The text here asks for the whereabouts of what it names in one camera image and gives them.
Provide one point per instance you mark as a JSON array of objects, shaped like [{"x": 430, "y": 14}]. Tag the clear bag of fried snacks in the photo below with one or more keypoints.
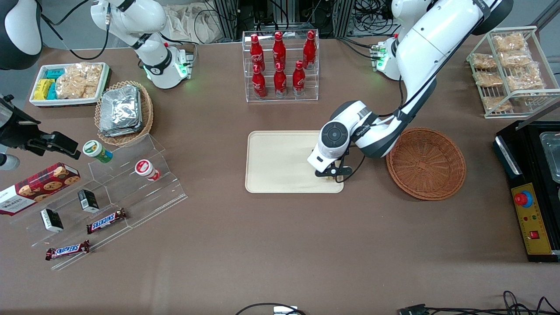
[
  {"x": 509, "y": 42},
  {"x": 488, "y": 79},
  {"x": 497, "y": 103},
  {"x": 526, "y": 81},
  {"x": 484, "y": 61},
  {"x": 515, "y": 58}
]

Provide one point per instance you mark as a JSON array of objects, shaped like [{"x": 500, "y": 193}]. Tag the green lidded snack cup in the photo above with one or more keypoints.
[{"x": 97, "y": 151}]

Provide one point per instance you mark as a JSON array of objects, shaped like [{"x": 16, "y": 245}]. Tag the red lidded snack cup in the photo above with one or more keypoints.
[{"x": 146, "y": 169}]

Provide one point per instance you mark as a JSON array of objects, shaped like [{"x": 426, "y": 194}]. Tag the diagonal metal bar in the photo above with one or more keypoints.
[{"x": 540, "y": 113}]

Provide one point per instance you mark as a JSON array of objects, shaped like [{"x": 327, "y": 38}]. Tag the clear glass container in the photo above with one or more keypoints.
[{"x": 552, "y": 153}]

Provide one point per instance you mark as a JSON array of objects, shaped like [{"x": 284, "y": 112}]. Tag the red cola bottle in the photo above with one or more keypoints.
[
  {"x": 255, "y": 50},
  {"x": 280, "y": 81},
  {"x": 299, "y": 79},
  {"x": 309, "y": 47},
  {"x": 258, "y": 83},
  {"x": 279, "y": 48}
]

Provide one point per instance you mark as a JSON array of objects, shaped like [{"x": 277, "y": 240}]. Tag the light wicker basket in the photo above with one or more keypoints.
[{"x": 146, "y": 118}]

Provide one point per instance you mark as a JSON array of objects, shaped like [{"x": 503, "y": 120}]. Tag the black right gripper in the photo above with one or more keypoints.
[{"x": 18, "y": 131}]

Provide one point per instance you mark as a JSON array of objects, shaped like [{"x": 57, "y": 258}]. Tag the clear acrylic stepped display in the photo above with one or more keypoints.
[{"x": 144, "y": 197}]

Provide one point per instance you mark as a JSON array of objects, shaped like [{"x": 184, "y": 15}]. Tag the red emergency stop button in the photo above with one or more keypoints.
[{"x": 521, "y": 199}]

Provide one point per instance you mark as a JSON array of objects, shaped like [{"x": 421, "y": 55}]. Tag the clear acrylic bottle rack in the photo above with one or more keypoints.
[{"x": 262, "y": 97}]

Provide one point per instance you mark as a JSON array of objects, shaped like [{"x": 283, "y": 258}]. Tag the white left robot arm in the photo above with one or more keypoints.
[{"x": 428, "y": 48}]

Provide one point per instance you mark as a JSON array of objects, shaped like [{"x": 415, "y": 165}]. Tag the yellow control panel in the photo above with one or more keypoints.
[{"x": 536, "y": 218}]

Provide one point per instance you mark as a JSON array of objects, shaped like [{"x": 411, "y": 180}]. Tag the small white device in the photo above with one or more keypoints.
[{"x": 285, "y": 310}]

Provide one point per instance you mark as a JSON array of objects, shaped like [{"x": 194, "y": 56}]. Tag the yellow snack packet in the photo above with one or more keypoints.
[{"x": 41, "y": 89}]

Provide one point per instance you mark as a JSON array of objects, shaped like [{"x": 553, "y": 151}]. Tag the aluminium frame post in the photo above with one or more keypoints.
[
  {"x": 344, "y": 17},
  {"x": 226, "y": 17}
]

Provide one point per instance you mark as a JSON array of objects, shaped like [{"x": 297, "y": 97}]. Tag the white rectangular snack tray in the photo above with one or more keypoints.
[{"x": 37, "y": 101}]

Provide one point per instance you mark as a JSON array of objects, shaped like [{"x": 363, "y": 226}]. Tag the teal snack packet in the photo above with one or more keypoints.
[
  {"x": 52, "y": 92},
  {"x": 55, "y": 73}
]

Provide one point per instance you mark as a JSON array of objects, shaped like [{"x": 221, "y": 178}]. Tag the left arm base connector block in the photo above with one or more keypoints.
[{"x": 377, "y": 54}]

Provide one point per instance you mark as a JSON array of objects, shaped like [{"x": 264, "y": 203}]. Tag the brown Snickers bar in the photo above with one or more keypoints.
[
  {"x": 68, "y": 250},
  {"x": 106, "y": 221}
]

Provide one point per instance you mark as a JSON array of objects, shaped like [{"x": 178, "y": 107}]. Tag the black table appliance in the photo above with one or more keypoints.
[{"x": 507, "y": 153}]

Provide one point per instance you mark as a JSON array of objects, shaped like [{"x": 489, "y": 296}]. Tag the small black box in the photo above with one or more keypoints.
[
  {"x": 88, "y": 200},
  {"x": 51, "y": 220}
]

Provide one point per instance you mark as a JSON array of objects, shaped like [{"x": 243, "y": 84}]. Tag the clear bag of crackers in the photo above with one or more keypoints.
[{"x": 79, "y": 81}]

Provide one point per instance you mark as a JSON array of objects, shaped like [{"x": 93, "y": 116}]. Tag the beige plastic tray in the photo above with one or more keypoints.
[{"x": 280, "y": 162}]

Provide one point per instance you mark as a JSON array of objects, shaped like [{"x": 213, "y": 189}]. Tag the silver foil packs stack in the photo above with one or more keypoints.
[{"x": 120, "y": 110}]

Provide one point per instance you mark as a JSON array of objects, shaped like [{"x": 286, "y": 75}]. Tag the brown wicker basket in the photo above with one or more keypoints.
[{"x": 426, "y": 166}]

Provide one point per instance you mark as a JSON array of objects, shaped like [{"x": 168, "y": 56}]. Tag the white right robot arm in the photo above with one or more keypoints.
[{"x": 148, "y": 22}]

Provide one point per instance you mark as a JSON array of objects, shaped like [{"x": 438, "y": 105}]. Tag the white cloth bag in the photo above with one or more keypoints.
[{"x": 192, "y": 22}]

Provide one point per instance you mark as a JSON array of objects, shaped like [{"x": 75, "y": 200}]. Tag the red tartan cookie box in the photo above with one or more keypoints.
[{"x": 37, "y": 188}]

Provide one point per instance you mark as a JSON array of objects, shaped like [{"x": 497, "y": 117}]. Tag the right arm base connector block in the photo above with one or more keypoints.
[{"x": 186, "y": 63}]

